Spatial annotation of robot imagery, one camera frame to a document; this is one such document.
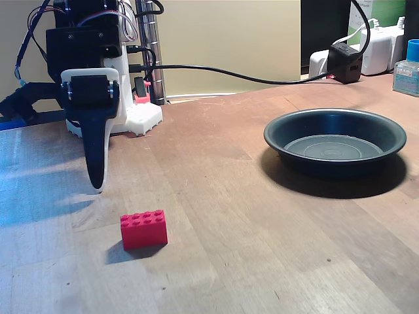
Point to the chrome shelf pole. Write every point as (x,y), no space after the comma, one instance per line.
(157,88)

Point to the black gripper camera with mount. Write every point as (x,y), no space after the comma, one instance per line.
(19,98)

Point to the green and white box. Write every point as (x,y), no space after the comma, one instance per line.
(386,10)

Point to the large white charger block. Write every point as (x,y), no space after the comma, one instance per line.
(376,52)

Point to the red lego block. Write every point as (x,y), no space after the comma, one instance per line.
(144,233)

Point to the dark round metal pan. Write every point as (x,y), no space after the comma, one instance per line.
(334,152)

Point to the blue strip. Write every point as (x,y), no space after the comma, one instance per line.
(10,125)

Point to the red and black clamp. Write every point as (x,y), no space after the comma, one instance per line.
(142,98)

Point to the white power strip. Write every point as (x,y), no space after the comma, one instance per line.
(317,63)

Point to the clear bottle with blue cap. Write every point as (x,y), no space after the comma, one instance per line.
(406,76)

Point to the narrow white charger block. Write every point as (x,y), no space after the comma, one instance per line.
(399,45)

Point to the black screen panel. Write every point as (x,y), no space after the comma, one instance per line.
(320,26)

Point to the black power cube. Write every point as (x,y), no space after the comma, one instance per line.
(343,65)

